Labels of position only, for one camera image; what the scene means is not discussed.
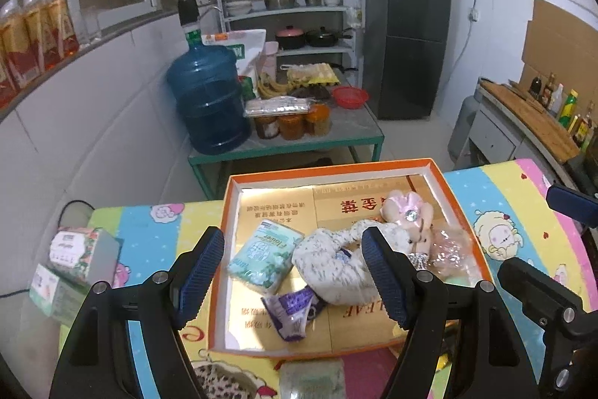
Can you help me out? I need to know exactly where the orange gold cardboard box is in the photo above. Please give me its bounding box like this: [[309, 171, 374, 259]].
[[207, 158, 471, 359]]

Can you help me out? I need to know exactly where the white speckled soft cloth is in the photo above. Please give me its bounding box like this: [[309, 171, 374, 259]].
[[292, 220, 413, 306]]

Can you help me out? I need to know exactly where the leopard print cloth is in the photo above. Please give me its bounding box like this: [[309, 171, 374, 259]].
[[192, 359, 279, 399]]

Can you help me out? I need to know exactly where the dark grey refrigerator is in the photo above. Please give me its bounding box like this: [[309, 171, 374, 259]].
[[363, 0, 451, 120]]

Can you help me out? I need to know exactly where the orange sauce jar middle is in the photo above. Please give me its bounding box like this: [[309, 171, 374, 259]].
[[278, 114, 305, 141]]

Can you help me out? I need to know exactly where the purple white small packet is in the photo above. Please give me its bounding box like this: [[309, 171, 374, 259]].
[[262, 286, 327, 342]]

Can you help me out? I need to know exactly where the black water pump dispenser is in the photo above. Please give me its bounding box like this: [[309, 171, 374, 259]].
[[178, 0, 222, 33]]

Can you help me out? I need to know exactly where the red plastic basket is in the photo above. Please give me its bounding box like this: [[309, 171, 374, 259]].
[[332, 86, 369, 109]]

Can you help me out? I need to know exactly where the pink bunny plush doll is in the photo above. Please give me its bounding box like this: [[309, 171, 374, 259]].
[[380, 190, 481, 286]]

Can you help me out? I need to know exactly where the brown cardboard sheet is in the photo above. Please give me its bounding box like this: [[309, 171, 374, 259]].
[[520, 0, 598, 113]]

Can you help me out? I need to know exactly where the white green rice bag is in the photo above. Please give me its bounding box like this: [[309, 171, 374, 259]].
[[202, 28, 266, 98]]

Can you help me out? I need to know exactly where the dark sauce jar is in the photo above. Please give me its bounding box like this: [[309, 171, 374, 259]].
[[253, 116, 280, 140]]

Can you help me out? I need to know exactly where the blue water jug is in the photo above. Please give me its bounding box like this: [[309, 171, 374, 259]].
[[166, 29, 252, 155]]

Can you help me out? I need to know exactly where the steel pot on shelf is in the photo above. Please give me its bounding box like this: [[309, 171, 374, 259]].
[[263, 0, 296, 11]]

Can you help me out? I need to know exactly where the grey cabinet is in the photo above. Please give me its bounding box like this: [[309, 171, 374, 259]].
[[454, 79, 580, 189]]

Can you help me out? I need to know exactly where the teal tissue pack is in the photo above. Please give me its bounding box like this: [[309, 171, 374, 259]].
[[227, 220, 303, 296]]

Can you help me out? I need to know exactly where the green metal low table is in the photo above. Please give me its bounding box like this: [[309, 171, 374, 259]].
[[187, 69, 386, 200]]

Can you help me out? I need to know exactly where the orange drink bottle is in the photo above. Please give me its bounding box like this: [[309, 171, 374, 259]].
[[46, 0, 79, 59], [1, 0, 40, 90], [23, 0, 61, 73]]

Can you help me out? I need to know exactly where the floral tissue box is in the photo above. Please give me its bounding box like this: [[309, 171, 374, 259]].
[[49, 227, 121, 286]]

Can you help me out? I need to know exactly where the egg tray with eggs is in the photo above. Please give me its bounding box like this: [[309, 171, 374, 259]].
[[281, 63, 339, 87]]

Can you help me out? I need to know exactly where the green white tissue pack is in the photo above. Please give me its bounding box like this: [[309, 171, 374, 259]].
[[279, 359, 346, 399]]

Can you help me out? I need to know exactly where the banana bunch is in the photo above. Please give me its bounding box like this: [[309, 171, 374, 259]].
[[258, 72, 290, 99]]

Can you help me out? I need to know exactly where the pink plastic container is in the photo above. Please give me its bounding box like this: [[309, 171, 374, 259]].
[[258, 42, 279, 83]]

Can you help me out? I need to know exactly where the orange sauce jar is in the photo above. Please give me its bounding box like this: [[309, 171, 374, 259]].
[[278, 114, 305, 141], [305, 104, 332, 137]]

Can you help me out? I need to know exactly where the pink lid black pot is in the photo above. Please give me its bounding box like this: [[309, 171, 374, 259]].
[[275, 25, 306, 50]]

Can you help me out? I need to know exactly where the black frying pan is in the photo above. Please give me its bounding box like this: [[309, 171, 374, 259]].
[[305, 26, 353, 47]]

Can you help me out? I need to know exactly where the packaged noodles tray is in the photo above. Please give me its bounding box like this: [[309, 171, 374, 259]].
[[244, 95, 312, 119]]

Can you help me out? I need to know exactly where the green bottle yellow cap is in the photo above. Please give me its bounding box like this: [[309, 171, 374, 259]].
[[558, 89, 579, 130]]

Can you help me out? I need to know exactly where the green white tissue box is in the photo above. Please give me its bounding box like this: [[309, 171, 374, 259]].
[[28, 264, 86, 327]]

